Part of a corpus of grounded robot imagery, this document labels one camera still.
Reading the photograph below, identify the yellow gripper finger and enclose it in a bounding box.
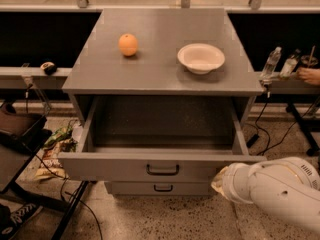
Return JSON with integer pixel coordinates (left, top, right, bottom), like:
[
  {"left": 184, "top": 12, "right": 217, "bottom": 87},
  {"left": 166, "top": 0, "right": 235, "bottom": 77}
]
[{"left": 211, "top": 166, "right": 228, "bottom": 196}]

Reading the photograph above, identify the grey top drawer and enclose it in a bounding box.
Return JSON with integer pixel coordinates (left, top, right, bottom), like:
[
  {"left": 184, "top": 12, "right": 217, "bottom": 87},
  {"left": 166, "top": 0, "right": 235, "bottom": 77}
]
[{"left": 59, "top": 96, "right": 263, "bottom": 183}]

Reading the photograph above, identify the grey drawer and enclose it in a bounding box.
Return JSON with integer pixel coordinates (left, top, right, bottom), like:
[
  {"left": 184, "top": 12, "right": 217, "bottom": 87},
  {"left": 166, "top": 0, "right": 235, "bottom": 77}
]
[
  {"left": 59, "top": 96, "right": 263, "bottom": 183},
  {"left": 105, "top": 182, "right": 213, "bottom": 196}
]

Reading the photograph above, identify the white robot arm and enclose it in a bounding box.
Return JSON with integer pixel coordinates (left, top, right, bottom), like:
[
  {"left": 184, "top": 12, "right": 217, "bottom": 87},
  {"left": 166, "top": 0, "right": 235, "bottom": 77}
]
[{"left": 211, "top": 157, "right": 320, "bottom": 233}]

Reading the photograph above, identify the grey bottom drawer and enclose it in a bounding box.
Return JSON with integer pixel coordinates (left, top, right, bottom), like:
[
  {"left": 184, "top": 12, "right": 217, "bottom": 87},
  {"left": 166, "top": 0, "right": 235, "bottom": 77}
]
[{"left": 105, "top": 182, "right": 213, "bottom": 196}]

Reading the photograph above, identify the grey drawer cabinet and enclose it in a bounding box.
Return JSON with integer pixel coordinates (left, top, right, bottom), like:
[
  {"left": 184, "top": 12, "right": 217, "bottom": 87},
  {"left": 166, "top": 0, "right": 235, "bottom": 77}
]
[{"left": 63, "top": 8, "right": 262, "bottom": 121}]

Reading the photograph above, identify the person's hand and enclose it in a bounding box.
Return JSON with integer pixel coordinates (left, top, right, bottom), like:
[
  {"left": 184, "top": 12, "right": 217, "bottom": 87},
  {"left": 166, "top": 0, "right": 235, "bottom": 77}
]
[{"left": 297, "top": 67, "right": 320, "bottom": 86}]

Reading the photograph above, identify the white bowl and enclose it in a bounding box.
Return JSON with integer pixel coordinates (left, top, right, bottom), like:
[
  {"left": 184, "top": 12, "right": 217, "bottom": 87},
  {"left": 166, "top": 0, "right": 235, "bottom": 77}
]
[{"left": 177, "top": 43, "right": 225, "bottom": 75}]

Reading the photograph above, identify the clear plastic water bottle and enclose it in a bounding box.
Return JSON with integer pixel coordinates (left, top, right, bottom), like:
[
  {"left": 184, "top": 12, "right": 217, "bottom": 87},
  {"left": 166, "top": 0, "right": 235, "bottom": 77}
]
[{"left": 260, "top": 47, "right": 282, "bottom": 81}]

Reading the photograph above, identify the plastic cup with straw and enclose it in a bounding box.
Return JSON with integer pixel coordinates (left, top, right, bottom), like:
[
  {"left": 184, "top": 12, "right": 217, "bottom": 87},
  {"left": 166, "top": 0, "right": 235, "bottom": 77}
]
[{"left": 301, "top": 47, "right": 318, "bottom": 68}]

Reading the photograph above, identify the green snack bag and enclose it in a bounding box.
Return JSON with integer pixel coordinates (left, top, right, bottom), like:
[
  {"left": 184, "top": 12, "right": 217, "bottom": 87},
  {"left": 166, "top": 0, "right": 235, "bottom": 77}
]
[{"left": 44, "top": 126, "right": 72, "bottom": 148}]

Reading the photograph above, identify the orange fruit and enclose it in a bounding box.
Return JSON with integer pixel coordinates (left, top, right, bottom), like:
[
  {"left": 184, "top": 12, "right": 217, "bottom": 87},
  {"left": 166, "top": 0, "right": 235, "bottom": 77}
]
[{"left": 118, "top": 33, "right": 138, "bottom": 56}]

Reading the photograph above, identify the brown snack bag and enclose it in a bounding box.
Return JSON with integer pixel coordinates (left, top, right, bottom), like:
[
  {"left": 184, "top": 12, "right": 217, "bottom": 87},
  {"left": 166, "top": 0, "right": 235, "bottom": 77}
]
[{"left": 35, "top": 139, "right": 77, "bottom": 180}]

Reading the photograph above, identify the black white sneaker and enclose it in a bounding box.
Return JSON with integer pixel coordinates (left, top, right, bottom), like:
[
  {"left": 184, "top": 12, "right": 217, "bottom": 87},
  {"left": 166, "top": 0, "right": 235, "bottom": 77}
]
[{"left": 0, "top": 203, "right": 42, "bottom": 240}]

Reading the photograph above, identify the black tray cart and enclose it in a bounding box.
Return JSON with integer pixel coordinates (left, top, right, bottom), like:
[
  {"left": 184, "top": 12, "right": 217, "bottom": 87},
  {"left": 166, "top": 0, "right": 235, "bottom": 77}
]
[{"left": 0, "top": 103, "right": 87, "bottom": 240}]

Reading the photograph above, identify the black tape measure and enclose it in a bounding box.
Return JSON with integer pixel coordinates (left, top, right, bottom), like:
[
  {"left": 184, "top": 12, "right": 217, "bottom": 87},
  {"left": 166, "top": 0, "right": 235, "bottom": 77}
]
[{"left": 40, "top": 62, "right": 57, "bottom": 75}]

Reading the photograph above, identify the black power cable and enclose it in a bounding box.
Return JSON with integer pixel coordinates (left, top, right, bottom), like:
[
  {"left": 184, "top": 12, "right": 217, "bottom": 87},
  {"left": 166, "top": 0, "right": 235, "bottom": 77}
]
[{"left": 245, "top": 83, "right": 314, "bottom": 157}]

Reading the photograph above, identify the black floor cable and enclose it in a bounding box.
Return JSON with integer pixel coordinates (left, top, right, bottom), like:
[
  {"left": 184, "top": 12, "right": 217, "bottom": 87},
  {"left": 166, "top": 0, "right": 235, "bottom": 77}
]
[{"left": 59, "top": 177, "right": 104, "bottom": 240}]

